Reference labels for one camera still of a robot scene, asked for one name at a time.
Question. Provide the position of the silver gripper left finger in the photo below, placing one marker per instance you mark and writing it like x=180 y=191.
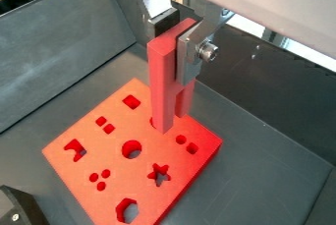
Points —
x=158 y=16

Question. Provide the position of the red double-square peg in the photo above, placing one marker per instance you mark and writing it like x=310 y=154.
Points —
x=170 y=98

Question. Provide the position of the black curved holder bracket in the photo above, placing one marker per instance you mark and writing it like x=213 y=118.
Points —
x=25 y=211

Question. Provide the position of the red shape-sorting block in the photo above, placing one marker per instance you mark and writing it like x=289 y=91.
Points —
x=125 y=170

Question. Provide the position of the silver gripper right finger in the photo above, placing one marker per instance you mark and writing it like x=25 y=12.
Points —
x=194 y=47

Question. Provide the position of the grey bin enclosure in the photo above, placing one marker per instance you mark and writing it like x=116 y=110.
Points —
x=69 y=51

